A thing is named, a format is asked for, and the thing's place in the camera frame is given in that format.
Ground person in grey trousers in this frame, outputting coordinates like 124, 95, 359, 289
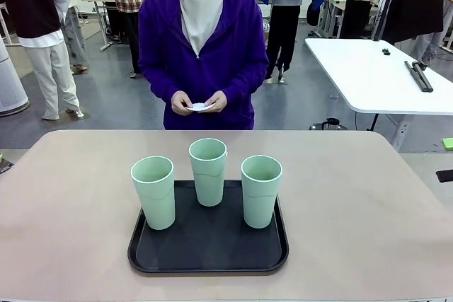
52, 0, 89, 75

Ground black folded tripod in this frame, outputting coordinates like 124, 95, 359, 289
404, 60, 434, 93

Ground person in purple hoodie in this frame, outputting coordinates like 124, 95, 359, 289
137, 0, 270, 132

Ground black kettle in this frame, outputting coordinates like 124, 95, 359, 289
320, 117, 343, 132

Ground person's left hand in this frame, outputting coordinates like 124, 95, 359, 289
205, 91, 228, 114

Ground person's right hand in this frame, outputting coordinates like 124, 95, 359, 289
171, 91, 195, 116

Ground left forearm purple sleeve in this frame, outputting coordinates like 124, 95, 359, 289
222, 63, 270, 105

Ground black stand pole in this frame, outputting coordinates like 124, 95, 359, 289
371, 0, 403, 42

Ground white cylindrical air purifier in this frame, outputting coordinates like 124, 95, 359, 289
0, 38, 30, 116

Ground right forearm purple sleeve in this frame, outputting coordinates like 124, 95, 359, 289
139, 63, 181, 105

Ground white folding table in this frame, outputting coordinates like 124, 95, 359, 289
304, 37, 453, 133

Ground pale green plastic cup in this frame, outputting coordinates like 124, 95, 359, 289
188, 138, 228, 207
130, 156, 176, 231
241, 155, 284, 229

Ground white lace paper coaster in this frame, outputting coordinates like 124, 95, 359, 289
185, 103, 216, 114

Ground person black top white trousers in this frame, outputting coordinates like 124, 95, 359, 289
0, 0, 86, 121

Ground black plastic serving tray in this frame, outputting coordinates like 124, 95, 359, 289
127, 180, 289, 274

